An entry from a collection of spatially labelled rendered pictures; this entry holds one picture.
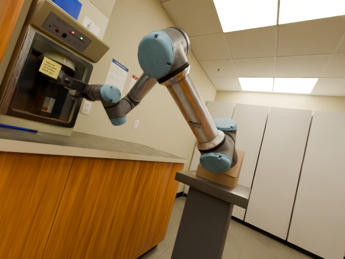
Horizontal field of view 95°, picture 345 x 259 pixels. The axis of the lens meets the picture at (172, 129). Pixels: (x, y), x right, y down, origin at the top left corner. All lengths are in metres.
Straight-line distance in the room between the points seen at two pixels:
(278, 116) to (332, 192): 1.33
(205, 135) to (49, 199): 0.69
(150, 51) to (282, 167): 3.04
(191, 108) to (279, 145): 2.87
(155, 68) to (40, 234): 0.82
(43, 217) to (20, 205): 0.11
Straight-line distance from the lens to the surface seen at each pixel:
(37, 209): 0.89
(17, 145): 0.74
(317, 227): 3.42
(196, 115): 0.53
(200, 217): 0.84
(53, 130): 1.08
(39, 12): 1.02
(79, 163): 0.87
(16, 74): 1.01
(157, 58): 0.48
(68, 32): 1.05
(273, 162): 3.29
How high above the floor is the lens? 1.07
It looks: 4 degrees up
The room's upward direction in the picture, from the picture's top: 16 degrees clockwise
